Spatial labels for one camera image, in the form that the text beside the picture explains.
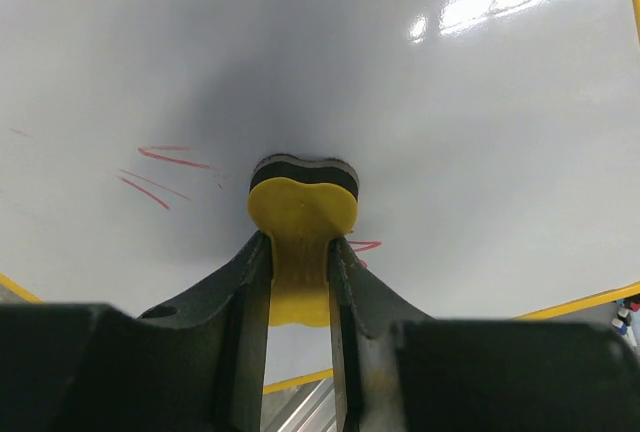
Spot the yellow bone-shaped eraser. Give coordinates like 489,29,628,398
247,154,359,327

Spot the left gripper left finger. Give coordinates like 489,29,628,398
1,233,271,431

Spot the aluminium mounting rail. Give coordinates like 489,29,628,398
260,378,337,432

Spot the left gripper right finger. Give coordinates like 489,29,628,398
327,239,639,431

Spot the yellow-framed whiteboard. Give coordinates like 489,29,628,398
0,0,640,396

